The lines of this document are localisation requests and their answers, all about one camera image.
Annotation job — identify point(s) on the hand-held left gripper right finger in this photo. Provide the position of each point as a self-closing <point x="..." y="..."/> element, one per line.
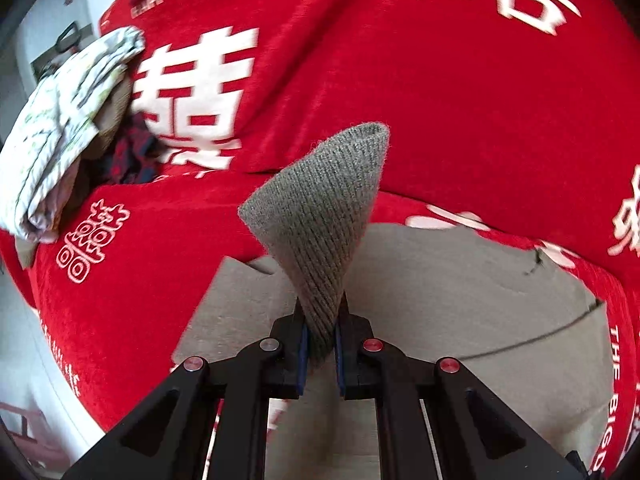
<point x="341" y="355"/>

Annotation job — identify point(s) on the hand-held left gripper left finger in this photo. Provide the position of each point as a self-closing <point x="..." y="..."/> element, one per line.
<point x="302" y="355"/>

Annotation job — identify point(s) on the grey knitted sweater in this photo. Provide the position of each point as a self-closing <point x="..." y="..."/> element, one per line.
<point x="320" y="220"/>

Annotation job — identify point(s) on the dark plaid cloth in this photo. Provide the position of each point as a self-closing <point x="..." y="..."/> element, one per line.
<point x="132" y="152"/>

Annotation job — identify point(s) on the red printed sofa cover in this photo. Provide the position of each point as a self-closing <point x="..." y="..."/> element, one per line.
<point x="400" y="85"/>

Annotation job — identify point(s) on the red wooden chair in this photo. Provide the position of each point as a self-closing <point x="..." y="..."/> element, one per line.
<point x="25" y="417"/>

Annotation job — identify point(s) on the beige cloth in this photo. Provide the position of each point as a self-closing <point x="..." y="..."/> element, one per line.
<point x="112" y="115"/>

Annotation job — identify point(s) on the white patterned cloth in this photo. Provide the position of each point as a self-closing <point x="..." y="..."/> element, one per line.
<point x="60" y="125"/>

